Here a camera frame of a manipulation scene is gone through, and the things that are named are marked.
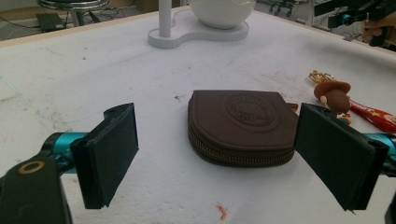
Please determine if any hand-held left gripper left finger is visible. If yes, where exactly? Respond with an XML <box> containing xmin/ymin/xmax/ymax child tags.
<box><xmin>70</xmin><ymin>103</ymin><xmax>140</xmax><ymax>210</ymax></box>

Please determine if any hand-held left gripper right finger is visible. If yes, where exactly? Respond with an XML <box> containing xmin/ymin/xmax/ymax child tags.
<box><xmin>293</xmin><ymin>103</ymin><xmax>390</xmax><ymax>212</ymax></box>

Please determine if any cowboy doll keychain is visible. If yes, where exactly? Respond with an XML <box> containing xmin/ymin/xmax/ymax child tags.
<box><xmin>308</xmin><ymin>70</ymin><xmax>396</xmax><ymax>134</ymax></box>

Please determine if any brown leather coin purse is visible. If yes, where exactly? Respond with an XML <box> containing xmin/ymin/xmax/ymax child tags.
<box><xmin>187</xmin><ymin>90</ymin><xmax>300</xmax><ymax>168</ymax></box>

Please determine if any white key stand with bowl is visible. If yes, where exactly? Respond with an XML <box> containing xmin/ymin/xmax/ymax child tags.
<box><xmin>147</xmin><ymin>0</ymin><xmax>257</xmax><ymax>49</ymax></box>

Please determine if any white foam mat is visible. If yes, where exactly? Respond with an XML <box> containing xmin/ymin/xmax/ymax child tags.
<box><xmin>0</xmin><ymin>8</ymin><xmax>396</xmax><ymax>224</ymax></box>

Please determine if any wooden table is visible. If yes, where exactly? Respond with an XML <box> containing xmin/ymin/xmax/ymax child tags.
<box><xmin>0</xmin><ymin>4</ymin><xmax>396</xmax><ymax>59</ymax></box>

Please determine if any black round stool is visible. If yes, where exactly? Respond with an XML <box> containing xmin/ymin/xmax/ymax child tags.
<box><xmin>36</xmin><ymin>0</ymin><xmax>110</xmax><ymax>28</ymax></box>

